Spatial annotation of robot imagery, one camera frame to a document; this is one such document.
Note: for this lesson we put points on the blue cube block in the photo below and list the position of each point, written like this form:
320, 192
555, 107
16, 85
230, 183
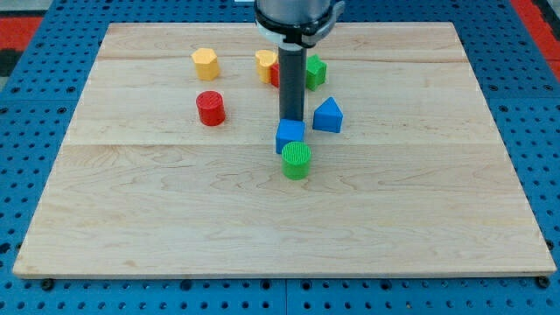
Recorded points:
289, 131

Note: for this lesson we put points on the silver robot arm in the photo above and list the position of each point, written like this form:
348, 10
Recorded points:
296, 24

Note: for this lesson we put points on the blue triangle block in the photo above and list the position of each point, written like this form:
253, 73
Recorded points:
328, 116

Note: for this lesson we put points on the green cylinder block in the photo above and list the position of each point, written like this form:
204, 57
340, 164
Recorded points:
296, 160

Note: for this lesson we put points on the red cylinder block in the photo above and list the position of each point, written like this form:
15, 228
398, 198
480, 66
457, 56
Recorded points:
211, 108

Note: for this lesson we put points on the red block behind rod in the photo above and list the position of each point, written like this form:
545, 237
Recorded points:
274, 75

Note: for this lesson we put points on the green star block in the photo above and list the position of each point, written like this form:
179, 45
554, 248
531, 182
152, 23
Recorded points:
316, 70

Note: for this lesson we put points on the yellow heart block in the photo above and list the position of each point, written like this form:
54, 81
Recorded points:
264, 61

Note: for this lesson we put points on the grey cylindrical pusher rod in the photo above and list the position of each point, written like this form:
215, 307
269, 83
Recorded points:
292, 75

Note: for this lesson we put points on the wooden board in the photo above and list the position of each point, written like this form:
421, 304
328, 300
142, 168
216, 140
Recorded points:
417, 184

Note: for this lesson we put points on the yellow hexagon block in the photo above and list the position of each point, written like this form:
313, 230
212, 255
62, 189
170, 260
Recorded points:
206, 64

